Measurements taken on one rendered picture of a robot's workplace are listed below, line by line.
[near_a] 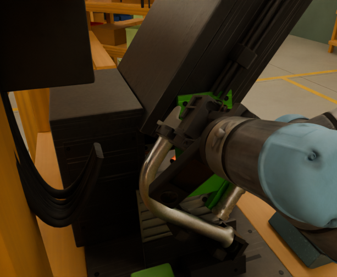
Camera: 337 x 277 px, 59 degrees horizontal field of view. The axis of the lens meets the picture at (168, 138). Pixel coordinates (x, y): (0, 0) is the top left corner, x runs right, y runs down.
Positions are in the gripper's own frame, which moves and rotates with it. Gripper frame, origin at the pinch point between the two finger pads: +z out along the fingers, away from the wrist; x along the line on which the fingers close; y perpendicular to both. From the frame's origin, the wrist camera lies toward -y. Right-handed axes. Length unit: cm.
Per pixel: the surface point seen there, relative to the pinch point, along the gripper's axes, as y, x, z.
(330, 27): 445, -374, 503
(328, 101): 169, -254, 252
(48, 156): -26, 12, 66
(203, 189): -4.8, -13.9, 3.5
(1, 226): -15.5, 17.2, -23.6
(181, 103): 7.0, 0.8, 2.0
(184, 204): -9.4, -13.0, 5.3
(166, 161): -4.4, -20.8, 45.2
